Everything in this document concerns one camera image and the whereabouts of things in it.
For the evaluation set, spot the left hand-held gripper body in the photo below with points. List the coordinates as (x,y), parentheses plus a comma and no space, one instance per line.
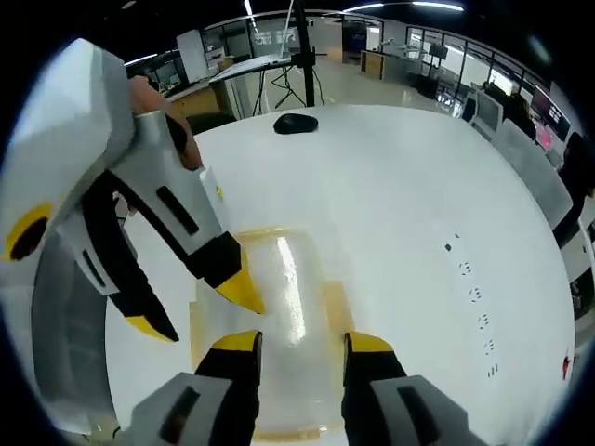
(60,130)

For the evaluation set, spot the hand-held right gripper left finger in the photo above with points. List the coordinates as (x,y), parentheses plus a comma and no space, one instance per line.
(209,404)

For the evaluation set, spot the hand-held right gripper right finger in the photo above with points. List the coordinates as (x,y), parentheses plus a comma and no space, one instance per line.
(390,409)

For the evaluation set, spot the clear box with yellow buckles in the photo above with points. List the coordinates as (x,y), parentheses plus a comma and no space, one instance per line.
(297,288)

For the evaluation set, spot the person's left hand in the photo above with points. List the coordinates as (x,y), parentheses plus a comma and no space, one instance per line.
(149,95)

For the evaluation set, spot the row of table power sockets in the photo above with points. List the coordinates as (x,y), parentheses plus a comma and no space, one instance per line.
(476,297)

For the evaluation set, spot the small black case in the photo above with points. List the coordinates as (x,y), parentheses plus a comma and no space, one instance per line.
(295,123)

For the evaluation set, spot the white tilted table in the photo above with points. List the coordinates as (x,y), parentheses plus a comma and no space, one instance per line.
(253,67)

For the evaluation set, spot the black tripod stand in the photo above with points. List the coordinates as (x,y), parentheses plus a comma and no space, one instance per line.
(308,56)

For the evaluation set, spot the wooden cabinet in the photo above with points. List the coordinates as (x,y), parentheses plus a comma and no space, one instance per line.
(372,62)

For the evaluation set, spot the white boxy computer monitor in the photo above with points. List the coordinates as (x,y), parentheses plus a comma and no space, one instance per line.
(487,109)

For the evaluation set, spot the black wall monitor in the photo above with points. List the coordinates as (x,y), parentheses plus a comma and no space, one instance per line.
(553,111)

